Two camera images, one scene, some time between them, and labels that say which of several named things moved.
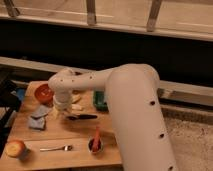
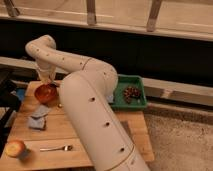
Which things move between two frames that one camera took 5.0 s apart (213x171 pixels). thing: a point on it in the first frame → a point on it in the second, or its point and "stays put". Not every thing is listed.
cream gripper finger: x=55 y=113 → x=43 y=81
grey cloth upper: x=42 y=111 stays put
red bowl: x=44 y=94 stays put
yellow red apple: x=15 y=148 stays put
